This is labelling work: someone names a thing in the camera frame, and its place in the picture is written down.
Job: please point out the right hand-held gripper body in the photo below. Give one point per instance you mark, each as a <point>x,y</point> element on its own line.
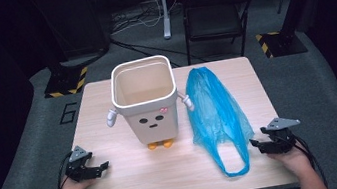
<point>282,139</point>

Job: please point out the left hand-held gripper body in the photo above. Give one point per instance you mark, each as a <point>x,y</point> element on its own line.
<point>76,169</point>

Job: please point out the blue plastic bag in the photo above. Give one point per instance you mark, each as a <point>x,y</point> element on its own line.
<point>213,111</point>

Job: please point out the white trash bin with face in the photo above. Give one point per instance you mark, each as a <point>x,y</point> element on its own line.
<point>154,128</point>

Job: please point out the person's right hand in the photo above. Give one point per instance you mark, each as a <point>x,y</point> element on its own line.
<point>296,159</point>

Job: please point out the black striped stand base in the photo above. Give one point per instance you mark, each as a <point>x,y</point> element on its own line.
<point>63,80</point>
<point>283,44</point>

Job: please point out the black folding chair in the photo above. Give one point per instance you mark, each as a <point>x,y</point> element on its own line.
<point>212,17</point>

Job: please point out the white desk frame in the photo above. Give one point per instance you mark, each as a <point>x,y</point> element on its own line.
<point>164,14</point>

